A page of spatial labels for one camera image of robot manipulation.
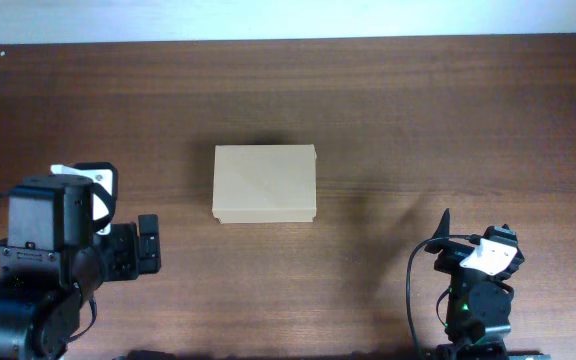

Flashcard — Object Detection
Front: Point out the brown cardboard box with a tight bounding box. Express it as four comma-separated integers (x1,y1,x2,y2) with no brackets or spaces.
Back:
212,144,317,224

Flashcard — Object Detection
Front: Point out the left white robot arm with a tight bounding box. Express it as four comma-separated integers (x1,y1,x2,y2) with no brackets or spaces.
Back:
0,174,161,359

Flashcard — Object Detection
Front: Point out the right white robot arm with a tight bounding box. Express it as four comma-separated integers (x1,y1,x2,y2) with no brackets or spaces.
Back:
424,210,548,360

